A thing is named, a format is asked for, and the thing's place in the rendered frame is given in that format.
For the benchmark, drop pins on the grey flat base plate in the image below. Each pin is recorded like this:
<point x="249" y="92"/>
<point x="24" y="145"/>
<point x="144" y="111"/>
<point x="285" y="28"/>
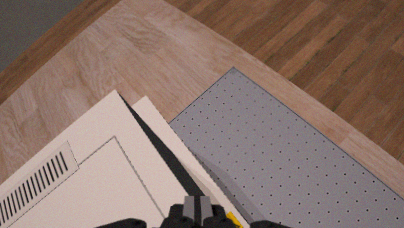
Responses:
<point x="274" y="165"/>

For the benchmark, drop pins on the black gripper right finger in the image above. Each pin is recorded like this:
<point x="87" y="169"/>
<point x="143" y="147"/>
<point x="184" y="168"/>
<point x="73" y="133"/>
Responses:
<point x="208" y="219"/>

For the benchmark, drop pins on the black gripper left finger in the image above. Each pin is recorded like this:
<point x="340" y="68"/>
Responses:
<point x="189" y="210"/>

